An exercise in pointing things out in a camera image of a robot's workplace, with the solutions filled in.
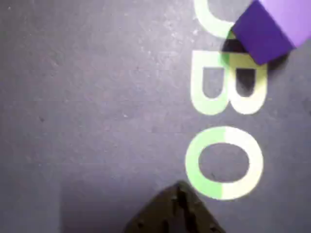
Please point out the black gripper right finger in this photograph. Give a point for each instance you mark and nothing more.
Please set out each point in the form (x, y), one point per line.
(199, 216)

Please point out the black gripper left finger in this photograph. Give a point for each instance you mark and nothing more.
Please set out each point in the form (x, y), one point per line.
(158, 213)

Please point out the purple cube block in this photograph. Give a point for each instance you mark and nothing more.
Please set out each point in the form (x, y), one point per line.
(267, 31)

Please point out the black mat with WOWROBO print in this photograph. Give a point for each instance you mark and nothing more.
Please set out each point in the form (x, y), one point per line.
(97, 97)

